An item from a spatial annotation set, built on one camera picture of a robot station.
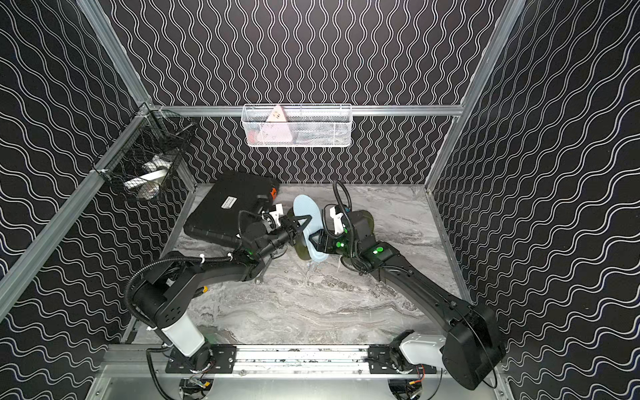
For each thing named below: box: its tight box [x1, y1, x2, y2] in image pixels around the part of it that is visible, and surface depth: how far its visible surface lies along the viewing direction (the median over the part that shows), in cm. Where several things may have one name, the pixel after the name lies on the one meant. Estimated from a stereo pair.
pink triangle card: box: [258, 104, 294, 144], surface depth 91 cm
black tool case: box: [183, 172, 280, 245], surface depth 107 cm
